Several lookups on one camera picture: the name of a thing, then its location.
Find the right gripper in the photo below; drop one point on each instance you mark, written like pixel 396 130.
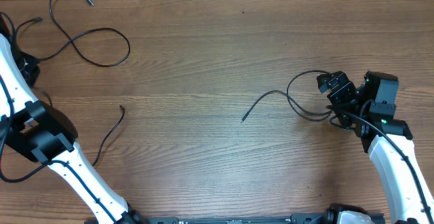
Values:
pixel 343 87

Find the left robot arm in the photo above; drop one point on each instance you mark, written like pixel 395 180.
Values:
pixel 43 134

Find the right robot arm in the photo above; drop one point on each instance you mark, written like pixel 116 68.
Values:
pixel 370 109

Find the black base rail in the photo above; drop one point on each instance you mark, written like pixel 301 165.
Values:
pixel 298 218

